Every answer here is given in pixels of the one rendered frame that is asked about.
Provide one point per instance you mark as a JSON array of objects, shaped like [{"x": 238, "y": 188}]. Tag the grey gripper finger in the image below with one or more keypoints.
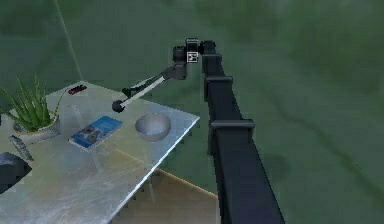
[
  {"x": 141, "y": 86},
  {"x": 140, "y": 95}
]

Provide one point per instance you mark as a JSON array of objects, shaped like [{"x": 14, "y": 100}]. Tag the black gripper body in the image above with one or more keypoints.
[{"x": 179, "y": 63}]

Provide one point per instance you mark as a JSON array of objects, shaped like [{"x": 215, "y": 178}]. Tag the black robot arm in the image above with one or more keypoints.
[{"x": 233, "y": 146}]

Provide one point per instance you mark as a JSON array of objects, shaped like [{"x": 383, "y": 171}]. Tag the grey bowl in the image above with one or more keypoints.
[{"x": 153, "y": 126}]

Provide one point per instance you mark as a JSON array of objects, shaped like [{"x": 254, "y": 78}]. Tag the blue book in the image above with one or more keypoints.
[{"x": 96, "y": 132}]

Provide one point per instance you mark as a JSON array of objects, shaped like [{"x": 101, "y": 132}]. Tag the glass table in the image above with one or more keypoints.
[{"x": 83, "y": 156}]

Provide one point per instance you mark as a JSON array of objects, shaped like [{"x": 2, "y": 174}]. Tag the green plant in white pot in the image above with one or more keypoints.
[{"x": 31, "y": 113}]

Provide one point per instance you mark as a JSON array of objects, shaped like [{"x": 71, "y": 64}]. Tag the dark grey round object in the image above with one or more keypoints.
[{"x": 11, "y": 170}]

